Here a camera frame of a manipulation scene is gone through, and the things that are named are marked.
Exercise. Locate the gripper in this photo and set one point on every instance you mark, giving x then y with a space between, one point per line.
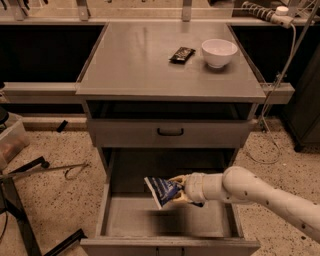
194 187

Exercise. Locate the blue chip bag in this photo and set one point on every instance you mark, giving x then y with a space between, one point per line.
164 190

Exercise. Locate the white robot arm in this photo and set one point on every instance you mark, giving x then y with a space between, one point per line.
238 185

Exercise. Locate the open lower drawer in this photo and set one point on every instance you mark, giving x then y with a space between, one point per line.
131 224

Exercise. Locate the grey drawer cabinet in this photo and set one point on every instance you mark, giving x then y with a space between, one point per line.
131 76

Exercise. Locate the closed upper drawer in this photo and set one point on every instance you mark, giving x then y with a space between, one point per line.
143 134

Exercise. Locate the thin metal rod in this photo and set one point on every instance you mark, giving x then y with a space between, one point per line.
40 170

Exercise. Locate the black snack packet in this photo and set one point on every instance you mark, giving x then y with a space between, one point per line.
182 55

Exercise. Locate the small black floor object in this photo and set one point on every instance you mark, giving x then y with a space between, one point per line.
62 126

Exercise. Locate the white bowl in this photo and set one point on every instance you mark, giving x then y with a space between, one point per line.
218 52

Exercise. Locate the black metal stand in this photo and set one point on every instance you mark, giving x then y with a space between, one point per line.
10 202

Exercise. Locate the clear plastic bin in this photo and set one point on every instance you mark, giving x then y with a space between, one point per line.
13 139

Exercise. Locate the black drawer handle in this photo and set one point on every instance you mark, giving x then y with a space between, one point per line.
168 132

